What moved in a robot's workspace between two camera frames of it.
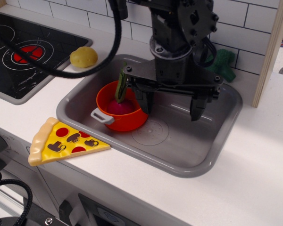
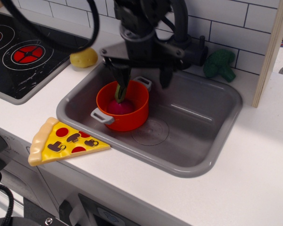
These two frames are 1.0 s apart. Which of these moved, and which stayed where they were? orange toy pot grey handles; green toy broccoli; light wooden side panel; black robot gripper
Moved: black robot gripper
Stayed: green toy broccoli; light wooden side panel; orange toy pot grey handles
